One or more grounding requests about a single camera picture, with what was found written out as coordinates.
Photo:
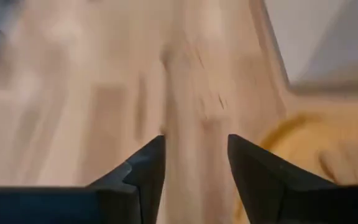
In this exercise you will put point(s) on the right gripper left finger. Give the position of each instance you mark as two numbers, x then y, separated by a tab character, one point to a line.
129	193

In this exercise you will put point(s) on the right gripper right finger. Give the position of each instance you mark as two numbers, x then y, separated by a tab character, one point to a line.
269	189

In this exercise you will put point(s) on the yellow terry towel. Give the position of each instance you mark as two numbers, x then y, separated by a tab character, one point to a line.
337	140

